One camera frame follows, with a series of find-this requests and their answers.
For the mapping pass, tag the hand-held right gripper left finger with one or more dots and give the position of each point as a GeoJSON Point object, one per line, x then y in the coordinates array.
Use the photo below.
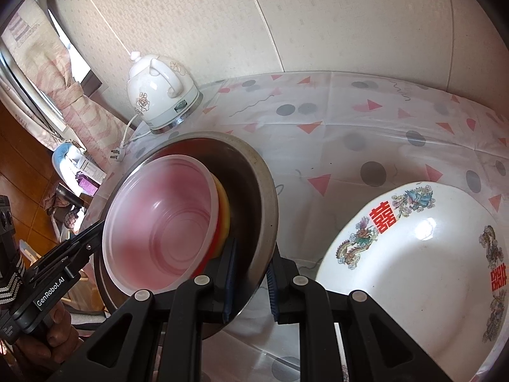
{"type": "Point", "coordinates": [230, 278]}

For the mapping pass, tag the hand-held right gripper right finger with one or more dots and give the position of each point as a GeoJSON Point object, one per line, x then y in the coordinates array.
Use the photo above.
{"type": "Point", "coordinates": [273, 286]}

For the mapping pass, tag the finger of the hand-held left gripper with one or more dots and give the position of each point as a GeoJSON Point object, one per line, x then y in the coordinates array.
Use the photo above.
{"type": "Point", "coordinates": [85, 242]}

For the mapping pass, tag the yellow bowl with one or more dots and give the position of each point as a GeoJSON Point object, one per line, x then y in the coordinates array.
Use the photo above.
{"type": "Point", "coordinates": [224, 211]}

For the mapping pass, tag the red bowl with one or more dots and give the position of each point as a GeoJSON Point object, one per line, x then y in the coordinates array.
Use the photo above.
{"type": "Point", "coordinates": [159, 215]}

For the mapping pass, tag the stainless steel bowl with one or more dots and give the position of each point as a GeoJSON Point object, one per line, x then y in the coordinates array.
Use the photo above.
{"type": "Point", "coordinates": [250, 191]}

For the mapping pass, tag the large white dragon-print bowl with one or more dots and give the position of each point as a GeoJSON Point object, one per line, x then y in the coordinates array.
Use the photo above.
{"type": "Point", "coordinates": [417, 270]}

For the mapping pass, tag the person's left hand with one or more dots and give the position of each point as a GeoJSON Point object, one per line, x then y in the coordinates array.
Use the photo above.
{"type": "Point", "coordinates": [63, 334]}

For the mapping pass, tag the purple box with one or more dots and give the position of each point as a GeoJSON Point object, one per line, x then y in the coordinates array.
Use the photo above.
{"type": "Point", "coordinates": [89, 183]}

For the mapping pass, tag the blue and white object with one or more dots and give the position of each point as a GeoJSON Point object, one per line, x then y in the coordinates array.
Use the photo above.
{"type": "Point", "coordinates": [65, 157]}

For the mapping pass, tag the white kettle plug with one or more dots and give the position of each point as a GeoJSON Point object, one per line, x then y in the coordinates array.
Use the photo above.
{"type": "Point", "coordinates": [116, 155]}

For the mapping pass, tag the pink patterned curtain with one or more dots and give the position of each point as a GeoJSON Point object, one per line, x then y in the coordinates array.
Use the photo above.
{"type": "Point", "coordinates": [79, 99]}

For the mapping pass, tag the white patterned tablecloth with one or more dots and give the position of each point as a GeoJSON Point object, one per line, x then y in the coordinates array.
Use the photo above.
{"type": "Point", "coordinates": [318, 147]}

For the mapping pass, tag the white floral electric kettle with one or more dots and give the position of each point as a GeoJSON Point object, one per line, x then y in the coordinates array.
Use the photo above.
{"type": "Point", "coordinates": [155, 95]}

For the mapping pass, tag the grey window frame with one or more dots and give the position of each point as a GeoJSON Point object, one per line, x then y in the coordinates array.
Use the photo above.
{"type": "Point", "coordinates": [24, 75]}

